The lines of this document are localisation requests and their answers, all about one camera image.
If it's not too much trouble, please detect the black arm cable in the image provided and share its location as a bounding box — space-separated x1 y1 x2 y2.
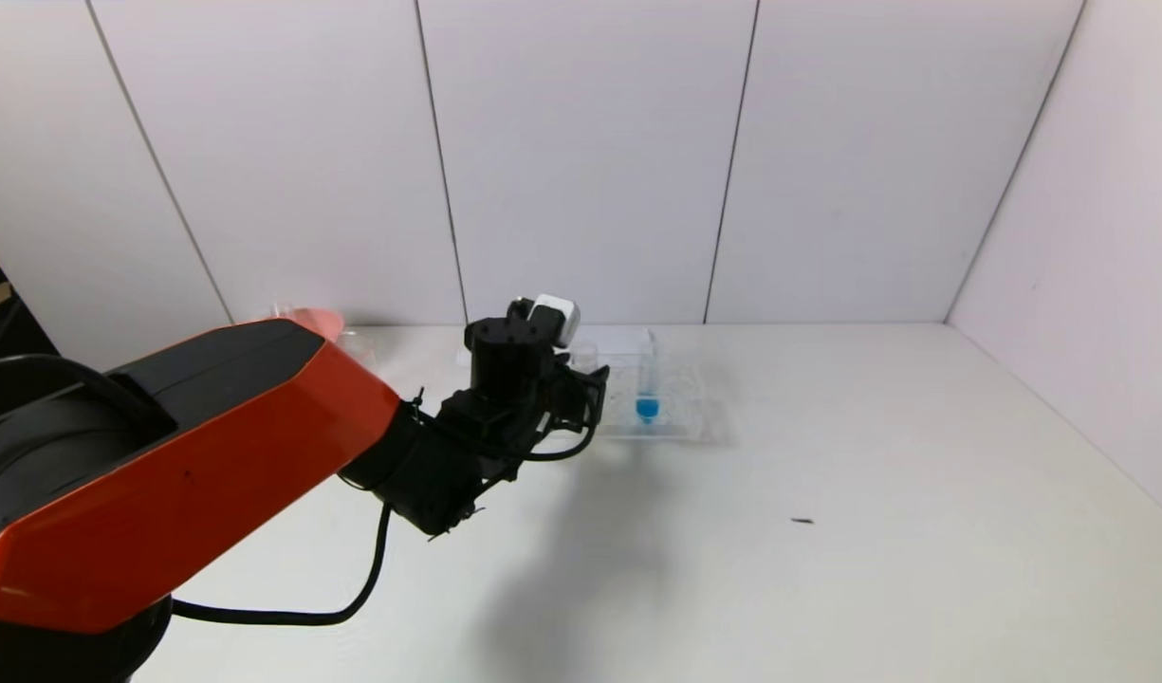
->
168 370 605 627

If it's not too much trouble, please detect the clear acrylic test tube rack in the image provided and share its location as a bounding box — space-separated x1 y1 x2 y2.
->
566 349 710 445

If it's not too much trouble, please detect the pink plastic bowl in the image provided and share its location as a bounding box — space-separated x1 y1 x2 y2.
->
277 306 347 344

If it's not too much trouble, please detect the test tube with blue pigment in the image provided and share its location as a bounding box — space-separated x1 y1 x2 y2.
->
635 330 664 423

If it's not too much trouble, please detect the white paper sheet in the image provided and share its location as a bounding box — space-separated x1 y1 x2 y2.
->
456 326 655 369

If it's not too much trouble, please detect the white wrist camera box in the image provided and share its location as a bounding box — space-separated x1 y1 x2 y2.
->
528 294 581 348

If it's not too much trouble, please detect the clear glass beaker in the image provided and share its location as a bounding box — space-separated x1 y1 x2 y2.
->
339 329 384 373

